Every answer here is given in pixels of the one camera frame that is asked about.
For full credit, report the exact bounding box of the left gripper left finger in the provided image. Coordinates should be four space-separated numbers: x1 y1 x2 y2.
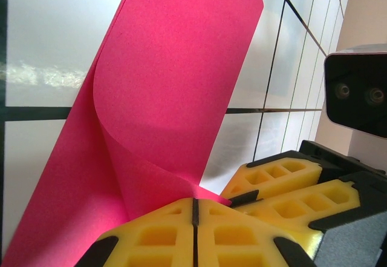
75 197 194 267

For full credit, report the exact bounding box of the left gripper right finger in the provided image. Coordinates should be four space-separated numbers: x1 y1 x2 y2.
193 197 317 267

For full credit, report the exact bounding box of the pink paper sheet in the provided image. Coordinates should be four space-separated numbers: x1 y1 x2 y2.
1 0 265 267

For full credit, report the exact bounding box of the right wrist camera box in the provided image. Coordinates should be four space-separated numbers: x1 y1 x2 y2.
323 44 387 140

